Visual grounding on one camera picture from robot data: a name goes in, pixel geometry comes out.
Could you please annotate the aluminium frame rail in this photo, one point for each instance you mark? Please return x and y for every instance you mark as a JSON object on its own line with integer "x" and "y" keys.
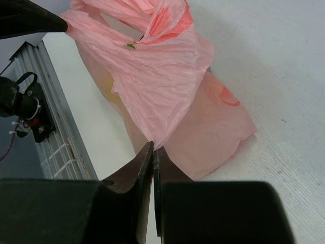
{"x": 63, "y": 154}

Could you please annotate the pink plastic bag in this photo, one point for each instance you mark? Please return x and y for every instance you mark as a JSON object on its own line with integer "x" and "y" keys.
{"x": 160, "y": 66}

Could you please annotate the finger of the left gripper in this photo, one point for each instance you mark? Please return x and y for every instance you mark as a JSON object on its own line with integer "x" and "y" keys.
{"x": 20, "y": 18}

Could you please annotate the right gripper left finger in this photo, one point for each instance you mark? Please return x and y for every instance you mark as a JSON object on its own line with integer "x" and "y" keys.
{"x": 119, "y": 211}

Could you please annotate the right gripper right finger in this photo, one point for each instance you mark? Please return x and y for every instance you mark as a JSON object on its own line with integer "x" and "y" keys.
{"x": 183, "y": 208}

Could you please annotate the yellow fake fruit in bag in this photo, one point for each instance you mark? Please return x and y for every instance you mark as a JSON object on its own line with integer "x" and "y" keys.
{"x": 106, "y": 84}

